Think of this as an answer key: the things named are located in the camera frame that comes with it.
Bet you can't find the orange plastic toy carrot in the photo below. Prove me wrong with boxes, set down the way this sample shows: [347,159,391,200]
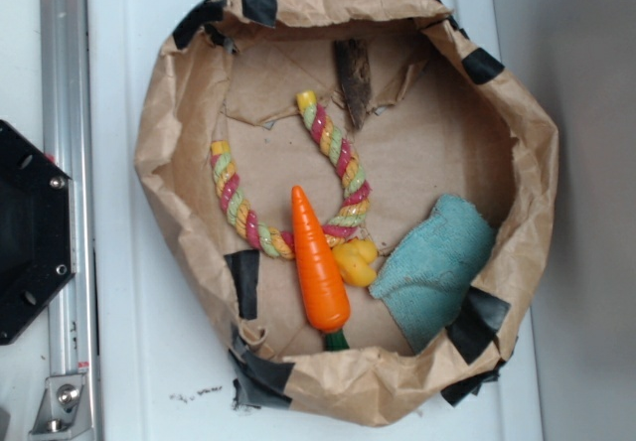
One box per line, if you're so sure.
[291,186,351,352]

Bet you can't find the blue terry cloth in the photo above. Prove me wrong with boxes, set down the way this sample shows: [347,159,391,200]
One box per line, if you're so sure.
[370,194,497,354]

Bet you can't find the aluminium extrusion rail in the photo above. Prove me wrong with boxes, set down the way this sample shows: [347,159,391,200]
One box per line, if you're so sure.
[40,0,103,440]

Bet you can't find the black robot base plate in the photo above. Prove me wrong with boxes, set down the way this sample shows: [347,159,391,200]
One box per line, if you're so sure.
[0,121,74,346]

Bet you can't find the brown paper bag bin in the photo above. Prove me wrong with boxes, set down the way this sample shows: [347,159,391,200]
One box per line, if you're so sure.
[134,0,558,426]

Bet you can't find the multicolour twisted rope toy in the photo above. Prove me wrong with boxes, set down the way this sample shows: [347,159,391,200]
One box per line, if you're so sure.
[210,90,371,260]

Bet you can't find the metal corner bracket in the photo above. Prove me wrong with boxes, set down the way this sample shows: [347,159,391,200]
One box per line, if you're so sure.
[28,373,92,440]

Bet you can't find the yellow rubber duck toy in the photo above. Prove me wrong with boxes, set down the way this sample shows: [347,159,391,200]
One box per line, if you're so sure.
[332,238,378,287]

